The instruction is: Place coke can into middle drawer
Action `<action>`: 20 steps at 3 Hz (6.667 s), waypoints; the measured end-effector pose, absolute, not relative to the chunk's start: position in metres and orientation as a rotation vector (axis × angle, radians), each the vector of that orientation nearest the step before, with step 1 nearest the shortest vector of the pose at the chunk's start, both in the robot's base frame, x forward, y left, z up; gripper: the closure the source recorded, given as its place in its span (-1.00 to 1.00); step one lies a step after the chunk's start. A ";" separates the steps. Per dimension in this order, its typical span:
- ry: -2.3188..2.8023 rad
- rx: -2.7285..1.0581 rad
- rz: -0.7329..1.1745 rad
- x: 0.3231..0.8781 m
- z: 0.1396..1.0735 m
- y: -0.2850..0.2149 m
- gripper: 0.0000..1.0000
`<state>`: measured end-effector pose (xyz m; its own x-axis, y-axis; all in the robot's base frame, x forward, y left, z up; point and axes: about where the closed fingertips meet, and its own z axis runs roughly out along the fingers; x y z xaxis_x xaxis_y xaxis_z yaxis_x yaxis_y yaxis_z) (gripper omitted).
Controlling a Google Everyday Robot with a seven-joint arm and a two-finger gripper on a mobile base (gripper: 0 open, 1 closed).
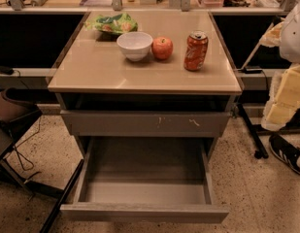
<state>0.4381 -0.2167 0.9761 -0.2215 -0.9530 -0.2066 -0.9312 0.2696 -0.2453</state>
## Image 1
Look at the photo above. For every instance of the black power adapter right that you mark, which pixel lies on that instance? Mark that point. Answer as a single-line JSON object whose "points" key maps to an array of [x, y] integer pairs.
{"points": [[252, 70]]}

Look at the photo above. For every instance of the orange soda can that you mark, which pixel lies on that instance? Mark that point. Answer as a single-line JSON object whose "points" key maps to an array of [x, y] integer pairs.
{"points": [[197, 46]]}

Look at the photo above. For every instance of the white leaning stick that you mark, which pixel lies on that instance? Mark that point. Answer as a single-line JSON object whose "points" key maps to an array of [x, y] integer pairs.
{"points": [[255, 49]]}

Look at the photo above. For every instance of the black power adapter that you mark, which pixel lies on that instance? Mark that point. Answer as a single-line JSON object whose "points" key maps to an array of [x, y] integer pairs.
{"points": [[252, 70], [6, 70]]}

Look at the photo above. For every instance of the green chip bag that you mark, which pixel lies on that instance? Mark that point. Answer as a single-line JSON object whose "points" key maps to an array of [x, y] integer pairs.
{"points": [[116, 25]]}

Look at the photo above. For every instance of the black stand leg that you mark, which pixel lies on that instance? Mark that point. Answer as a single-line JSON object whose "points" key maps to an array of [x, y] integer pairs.
{"points": [[260, 151]]}

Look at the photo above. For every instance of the black and white sneaker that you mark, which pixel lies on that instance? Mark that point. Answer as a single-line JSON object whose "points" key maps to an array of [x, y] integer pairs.
{"points": [[285, 152]]}

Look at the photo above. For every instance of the dark office chair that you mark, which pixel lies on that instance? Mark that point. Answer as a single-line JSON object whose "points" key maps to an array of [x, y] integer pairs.
{"points": [[16, 118]]}

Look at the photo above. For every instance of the black power adapter left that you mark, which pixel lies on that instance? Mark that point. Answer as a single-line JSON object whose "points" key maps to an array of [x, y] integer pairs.
{"points": [[6, 70]]}

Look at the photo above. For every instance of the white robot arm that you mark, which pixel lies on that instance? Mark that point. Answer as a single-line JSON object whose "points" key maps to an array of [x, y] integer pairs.
{"points": [[289, 47]]}

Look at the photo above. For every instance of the red apple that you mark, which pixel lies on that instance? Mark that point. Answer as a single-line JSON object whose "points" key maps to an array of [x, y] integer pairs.
{"points": [[162, 48]]}

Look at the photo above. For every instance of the open middle drawer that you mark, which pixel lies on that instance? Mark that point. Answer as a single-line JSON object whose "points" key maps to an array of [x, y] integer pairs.
{"points": [[145, 179]]}

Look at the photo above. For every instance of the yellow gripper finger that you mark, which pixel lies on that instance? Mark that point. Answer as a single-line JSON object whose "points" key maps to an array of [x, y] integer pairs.
{"points": [[284, 99], [272, 37]]}

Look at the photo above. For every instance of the grey drawer cabinet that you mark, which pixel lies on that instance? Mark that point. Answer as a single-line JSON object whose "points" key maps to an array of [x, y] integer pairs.
{"points": [[95, 75]]}

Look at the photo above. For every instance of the white bowl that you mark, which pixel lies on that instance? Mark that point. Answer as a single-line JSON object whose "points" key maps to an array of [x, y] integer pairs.
{"points": [[135, 46]]}

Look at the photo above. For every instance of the closed top drawer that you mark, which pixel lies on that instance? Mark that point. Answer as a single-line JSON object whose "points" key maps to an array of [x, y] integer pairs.
{"points": [[144, 124]]}

